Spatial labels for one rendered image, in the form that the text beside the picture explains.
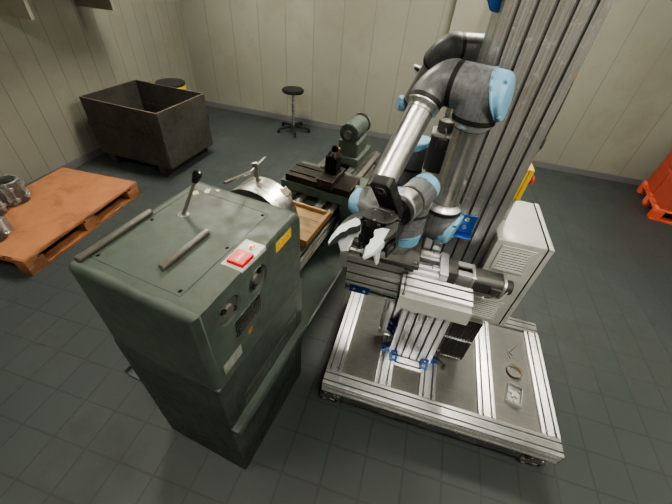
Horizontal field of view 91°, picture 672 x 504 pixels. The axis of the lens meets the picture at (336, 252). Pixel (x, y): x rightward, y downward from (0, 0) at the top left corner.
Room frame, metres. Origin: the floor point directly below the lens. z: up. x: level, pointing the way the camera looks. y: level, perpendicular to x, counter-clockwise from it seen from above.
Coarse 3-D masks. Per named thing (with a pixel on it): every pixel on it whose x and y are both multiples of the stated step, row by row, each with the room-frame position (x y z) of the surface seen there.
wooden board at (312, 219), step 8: (296, 208) 1.57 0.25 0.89; (304, 208) 1.58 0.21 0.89; (312, 208) 1.57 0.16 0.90; (304, 216) 1.50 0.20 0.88; (312, 216) 1.51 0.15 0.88; (320, 216) 1.52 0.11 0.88; (328, 216) 1.52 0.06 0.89; (304, 224) 1.43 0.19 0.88; (312, 224) 1.43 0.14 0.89; (320, 224) 1.42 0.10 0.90; (304, 232) 1.36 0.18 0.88; (312, 232) 1.34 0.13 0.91; (304, 240) 1.27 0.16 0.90
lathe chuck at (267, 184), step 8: (240, 184) 1.24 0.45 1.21; (248, 184) 1.21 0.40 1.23; (256, 184) 1.21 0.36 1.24; (264, 184) 1.22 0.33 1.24; (272, 184) 1.24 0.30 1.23; (272, 192) 1.19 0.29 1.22; (280, 192) 1.21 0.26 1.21; (280, 200) 1.18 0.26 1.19; (288, 200) 1.21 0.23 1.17; (288, 208) 1.18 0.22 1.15
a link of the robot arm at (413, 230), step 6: (426, 216) 0.69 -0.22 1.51; (414, 222) 0.68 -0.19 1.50; (420, 222) 0.68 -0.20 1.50; (408, 228) 0.68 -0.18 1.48; (414, 228) 0.68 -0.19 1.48; (420, 228) 0.69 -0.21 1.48; (402, 234) 0.68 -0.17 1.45; (408, 234) 0.68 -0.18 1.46; (414, 234) 0.68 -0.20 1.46; (420, 234) 0.69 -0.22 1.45; (402, 240) 0.68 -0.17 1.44; (408, 240) 0.68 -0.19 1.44; (414, 240) 0.68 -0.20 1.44; (402, 246) 0.68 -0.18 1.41; (408, 246) 0.68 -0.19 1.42
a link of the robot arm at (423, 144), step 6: (426, 138) 1.50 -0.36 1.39; (420, 144) 1.44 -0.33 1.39; (426, 144) 1.45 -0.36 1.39; (414, 150) 1.44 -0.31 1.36; (420, 150) 1.43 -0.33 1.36; (426, 150) 1.45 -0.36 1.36; (414, 156) 1.44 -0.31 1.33; (420, 156) 1.44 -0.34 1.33; (408, 162) 1.44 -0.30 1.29; (414, 162) 1.44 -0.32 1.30; (420, 162) 1.44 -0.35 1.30; (408, 168) 1.44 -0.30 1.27; (414, 168) 1.43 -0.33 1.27; (420, 168) 1.45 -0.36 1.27
